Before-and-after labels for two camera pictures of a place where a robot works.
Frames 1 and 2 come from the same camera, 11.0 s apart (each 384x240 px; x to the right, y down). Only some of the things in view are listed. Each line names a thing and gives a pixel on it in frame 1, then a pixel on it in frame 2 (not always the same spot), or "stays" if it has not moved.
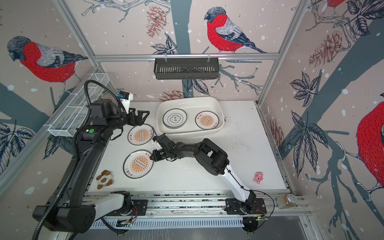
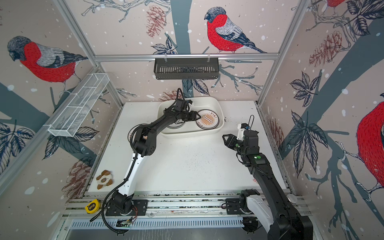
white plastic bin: (187, 117) stays
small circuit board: (124, 223) stays
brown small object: (104, 179) stays
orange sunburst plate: (138, 164) -> (209, 119)
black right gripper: (158, 156) -> (231, 141)
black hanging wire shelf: (189, 68) stays
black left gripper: (140, 120) -> (193, 116)
